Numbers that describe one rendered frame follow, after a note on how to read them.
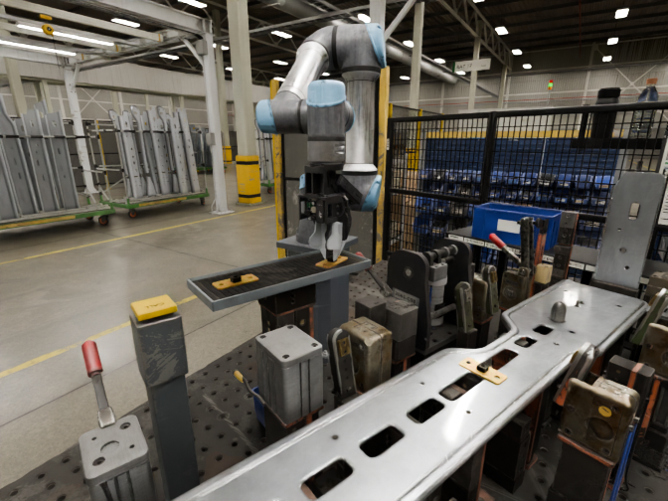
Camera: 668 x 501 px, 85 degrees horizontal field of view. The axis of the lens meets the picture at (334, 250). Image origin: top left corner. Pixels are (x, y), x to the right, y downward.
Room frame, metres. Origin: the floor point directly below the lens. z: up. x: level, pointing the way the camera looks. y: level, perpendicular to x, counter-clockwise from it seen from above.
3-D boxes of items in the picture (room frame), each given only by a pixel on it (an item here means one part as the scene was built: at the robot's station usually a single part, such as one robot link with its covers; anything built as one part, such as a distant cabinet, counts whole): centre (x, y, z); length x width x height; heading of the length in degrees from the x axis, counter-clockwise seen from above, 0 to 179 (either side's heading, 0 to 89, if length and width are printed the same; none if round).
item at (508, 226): (1.48, -0.75, 1.10); 0.30 x 0.17 x 0.13; 45
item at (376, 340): (0.63, -0.06, 0.89); 0.13 x 0.11 x 0.38; 38
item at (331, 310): (1.22, 0.05, 0.90); 0.21 x 0.21 x 0.40; 57
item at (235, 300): (0.73, 0.10, 1.16); 0.37 x 0.14 x 0.02; 128
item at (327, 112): (0.78, 0.01, 1.48); 0.09 x 0.08 x 0.11; 168
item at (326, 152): (0.77, 0.01, 1.40); 0.08 x 0.08 x 0.05
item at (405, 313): (0.74, -0.14, 0.89); 0.13 x 0.11 x 0.38; 38
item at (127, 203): (7.82, 3.77, 0.88); 1.91 x 1.01 x 1.76; 149
